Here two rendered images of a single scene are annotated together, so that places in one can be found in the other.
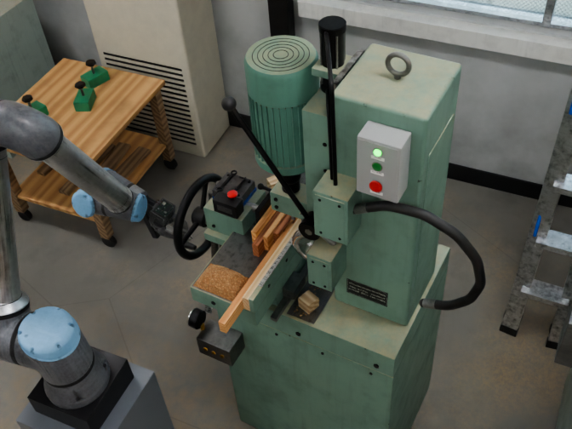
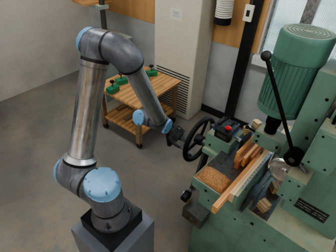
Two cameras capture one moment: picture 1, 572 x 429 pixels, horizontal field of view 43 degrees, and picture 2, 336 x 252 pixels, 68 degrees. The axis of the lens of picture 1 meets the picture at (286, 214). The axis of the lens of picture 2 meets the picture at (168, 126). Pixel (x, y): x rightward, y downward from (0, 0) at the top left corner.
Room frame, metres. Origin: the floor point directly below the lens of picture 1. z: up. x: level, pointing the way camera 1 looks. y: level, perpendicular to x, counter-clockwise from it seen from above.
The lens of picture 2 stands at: (0.54, 0.31, 1.76)
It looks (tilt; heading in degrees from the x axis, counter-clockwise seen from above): 39 degrees down; 8
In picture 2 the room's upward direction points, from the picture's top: 3 degrees clockwise
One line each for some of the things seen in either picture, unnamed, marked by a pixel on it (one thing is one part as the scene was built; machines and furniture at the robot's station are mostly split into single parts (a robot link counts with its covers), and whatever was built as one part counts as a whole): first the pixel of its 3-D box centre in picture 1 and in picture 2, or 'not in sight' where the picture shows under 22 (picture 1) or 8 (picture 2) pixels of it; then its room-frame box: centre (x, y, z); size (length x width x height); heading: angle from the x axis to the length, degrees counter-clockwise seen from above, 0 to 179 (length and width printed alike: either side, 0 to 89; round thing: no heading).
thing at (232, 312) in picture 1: (274, 254); (248, 169); (1.35, 0.04, 0.92); 0.56 x 0.02 x 0.04; 148
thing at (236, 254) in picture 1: (261, 228); (236, 153); (1.49, 0.08, 0.87); 0.61 x 0.30 x 0.06; 148
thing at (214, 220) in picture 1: (236, 209); (224, 138); (1.54, 0.15, 0.91); 0.15 x 0.14 x 0.09; 148
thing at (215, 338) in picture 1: (220, 342); (195, 213); (1.30, 0.24, 0.58); 0.12 x 0.08 x 0.08; 58
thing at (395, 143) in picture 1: (382, 163); not in sight; (1.16, -0.22, 1.40); 0.10 x 0.06 x 0.16; 58
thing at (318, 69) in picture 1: (334, 56); not in sight; (1.37, -0.14, 1.53); 0.08 x 0.08 x 0.17; 58
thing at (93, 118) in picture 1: (84, 144); (139, 100); (2.65, 0.91, 0.32); 0.66 x 0.57 x 0.64; 153
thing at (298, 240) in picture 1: (313, 246); (283, 170); (1.27, -0.06, 1.02); 0.12 x 0.03 x 0.12; 58
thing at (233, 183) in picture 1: (231, 192); (225, 127); (1.54, 0.15, 0.99); 0.13 x 0.11 x 0.06; 148
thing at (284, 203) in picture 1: (298, 202); (270, 141); (1.43, -0.04, 1.03); 0.14 x 0.07 x 0.09; 58
